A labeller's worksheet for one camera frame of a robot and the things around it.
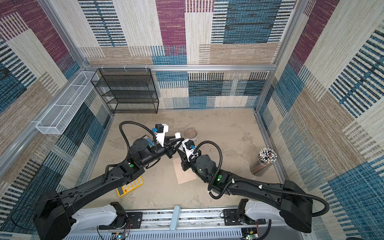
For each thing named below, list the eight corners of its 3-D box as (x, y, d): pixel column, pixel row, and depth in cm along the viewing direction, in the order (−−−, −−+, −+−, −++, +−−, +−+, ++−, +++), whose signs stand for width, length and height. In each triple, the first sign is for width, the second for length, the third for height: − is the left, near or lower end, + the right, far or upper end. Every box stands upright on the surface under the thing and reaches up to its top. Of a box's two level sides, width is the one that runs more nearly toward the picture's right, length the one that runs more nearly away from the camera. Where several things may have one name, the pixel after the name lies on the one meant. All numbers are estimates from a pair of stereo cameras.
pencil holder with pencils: (251, 176, 89) (263, 161, 74) (248, 164, 94) (258, 147, 79) (265, 176, 89) (279, 161, 74) (261, 164, 94) (273, 147, 79)
